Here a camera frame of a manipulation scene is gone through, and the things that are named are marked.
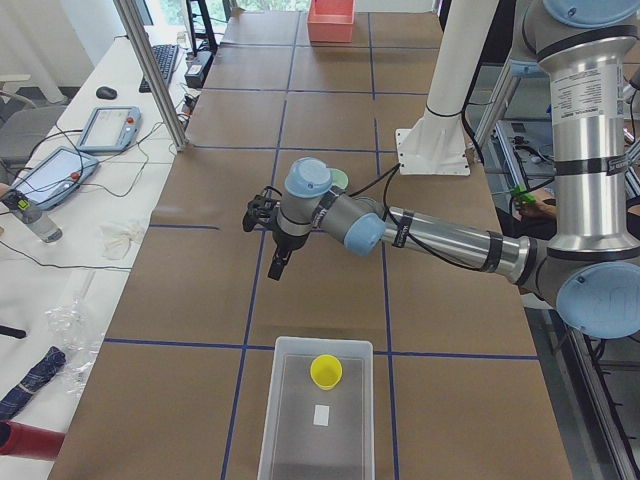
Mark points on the black power adapter box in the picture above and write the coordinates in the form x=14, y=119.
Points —
x=198, y=69

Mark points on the yellow plastic cup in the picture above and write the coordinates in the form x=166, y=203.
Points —
x=326, y=371

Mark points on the crumpled white tissue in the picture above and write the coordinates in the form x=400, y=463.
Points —
x=118, y=237

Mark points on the folded dark blue umbrella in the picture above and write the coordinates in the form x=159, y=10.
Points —
x=16, y=399

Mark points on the black keyboard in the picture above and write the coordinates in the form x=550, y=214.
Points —
x=166, y=56

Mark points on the pink plastic bin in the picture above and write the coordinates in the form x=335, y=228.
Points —
x=331, y=21

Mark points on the clear water bottle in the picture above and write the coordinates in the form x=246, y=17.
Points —
x=32, y=216

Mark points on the lower teach pendant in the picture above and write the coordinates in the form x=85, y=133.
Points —
x=56, y=177

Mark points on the red bottle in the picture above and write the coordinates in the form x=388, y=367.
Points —
x=26, y=441

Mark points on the teach pendant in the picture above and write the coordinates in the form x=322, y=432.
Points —
x=110, y=130
x=56, y=177

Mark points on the aluminium frame post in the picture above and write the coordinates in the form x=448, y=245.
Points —
x=134, y=28

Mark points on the black computer mouse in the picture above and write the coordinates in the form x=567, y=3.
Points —
x=107, y=93

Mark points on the crumpled clear plastic wrap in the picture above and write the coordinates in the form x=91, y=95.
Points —
x=76, y=336

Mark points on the seated person in black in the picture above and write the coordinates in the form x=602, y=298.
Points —
x=537, y=210

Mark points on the mint green bowl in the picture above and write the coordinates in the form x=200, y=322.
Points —
x=339, y=179

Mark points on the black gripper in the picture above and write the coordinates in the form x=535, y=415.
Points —
x=289, y=241

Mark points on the white paper label in box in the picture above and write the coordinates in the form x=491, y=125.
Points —
x=321, y=415

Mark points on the translucent white plastic box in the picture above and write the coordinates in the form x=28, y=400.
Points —
x=292, y=447

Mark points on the upper teach pendant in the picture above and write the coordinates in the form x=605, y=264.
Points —
x=110, y=130

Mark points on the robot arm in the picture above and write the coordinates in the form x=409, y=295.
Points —
x=589, y=270

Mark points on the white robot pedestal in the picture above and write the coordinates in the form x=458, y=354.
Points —
x=435, y=145

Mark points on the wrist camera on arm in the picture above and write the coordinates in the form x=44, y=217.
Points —
x=261, y=211

